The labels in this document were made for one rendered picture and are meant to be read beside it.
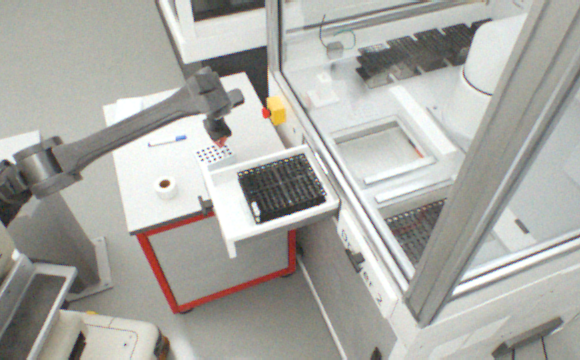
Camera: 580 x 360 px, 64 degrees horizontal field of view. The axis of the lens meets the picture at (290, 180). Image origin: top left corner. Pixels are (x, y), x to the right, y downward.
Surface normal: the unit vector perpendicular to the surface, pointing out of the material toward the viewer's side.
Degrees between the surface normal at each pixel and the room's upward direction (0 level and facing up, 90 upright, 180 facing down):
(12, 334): 0
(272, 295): 0
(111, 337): 0
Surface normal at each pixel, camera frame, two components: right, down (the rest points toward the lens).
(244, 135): 0.00, -0.63
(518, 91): -0.93, 0.29
